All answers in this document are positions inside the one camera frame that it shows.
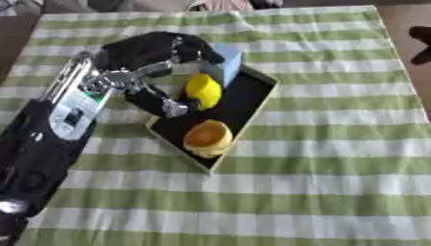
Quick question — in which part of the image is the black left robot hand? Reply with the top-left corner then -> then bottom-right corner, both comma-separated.
92,30 -> 228,120

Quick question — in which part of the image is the light blue block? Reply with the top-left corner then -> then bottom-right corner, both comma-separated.
198,42 -> 244,89

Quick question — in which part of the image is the round tan toy bun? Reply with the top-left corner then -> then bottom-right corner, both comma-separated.
182,118 -> 236,160

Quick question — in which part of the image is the yellow toy lemon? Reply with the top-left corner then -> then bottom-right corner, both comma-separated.
183,72 -> 224,112

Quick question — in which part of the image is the tan box with black inside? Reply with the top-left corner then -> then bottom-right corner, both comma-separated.
142,61 -> 282,177

